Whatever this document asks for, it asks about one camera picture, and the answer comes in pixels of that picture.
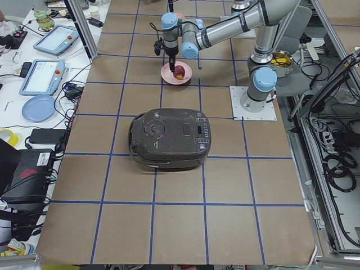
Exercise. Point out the pink plate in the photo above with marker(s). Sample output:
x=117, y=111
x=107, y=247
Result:
x=167, y=75

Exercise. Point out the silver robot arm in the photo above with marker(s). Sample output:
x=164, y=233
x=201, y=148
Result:
x=189, y=37
x=236, y=6

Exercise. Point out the green glass bottle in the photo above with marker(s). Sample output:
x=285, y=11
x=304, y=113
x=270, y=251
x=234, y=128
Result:
x=44, y=19

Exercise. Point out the black power adapter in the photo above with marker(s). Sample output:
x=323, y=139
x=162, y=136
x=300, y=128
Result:
x=46, y=136

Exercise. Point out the blue teach pendant near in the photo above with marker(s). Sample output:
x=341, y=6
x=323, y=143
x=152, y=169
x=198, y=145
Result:
x=43, y=78

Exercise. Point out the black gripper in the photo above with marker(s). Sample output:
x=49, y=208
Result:
x=171, y=52

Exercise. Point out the black computer box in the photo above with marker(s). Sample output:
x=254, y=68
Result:
x=30, y=180

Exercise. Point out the dark grey rice cooker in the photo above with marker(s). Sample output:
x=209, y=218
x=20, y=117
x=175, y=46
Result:
x=170, y=139

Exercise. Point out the blue teach pendant far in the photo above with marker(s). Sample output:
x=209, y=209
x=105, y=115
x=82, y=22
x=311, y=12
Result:
x=58, y=40

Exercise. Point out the blue teach pendant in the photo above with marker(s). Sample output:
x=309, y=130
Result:
x=43, y=78
x=58, y=40

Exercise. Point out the aluminium frame post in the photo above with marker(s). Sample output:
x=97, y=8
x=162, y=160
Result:
x=79, y=19

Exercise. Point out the pink bowl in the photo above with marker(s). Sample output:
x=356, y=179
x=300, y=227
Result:
x=179, y=15

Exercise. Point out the red apple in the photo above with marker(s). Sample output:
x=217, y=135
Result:
x=179, y=72

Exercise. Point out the yellow tape roll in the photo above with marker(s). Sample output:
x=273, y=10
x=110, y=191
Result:
x=9, y=136

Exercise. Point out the grey office chair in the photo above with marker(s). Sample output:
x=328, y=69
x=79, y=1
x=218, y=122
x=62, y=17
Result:
x=293, y=83

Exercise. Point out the blue plate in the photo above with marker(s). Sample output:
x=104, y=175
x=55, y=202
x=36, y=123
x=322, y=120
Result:
x=39, y=108

